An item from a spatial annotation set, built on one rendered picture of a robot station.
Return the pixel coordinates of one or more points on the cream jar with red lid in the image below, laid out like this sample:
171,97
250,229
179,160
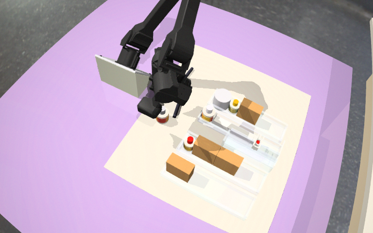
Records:
188,143

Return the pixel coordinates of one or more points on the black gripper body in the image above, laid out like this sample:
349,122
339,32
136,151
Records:
151,107

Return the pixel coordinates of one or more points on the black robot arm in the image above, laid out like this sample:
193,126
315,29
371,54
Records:
178,45

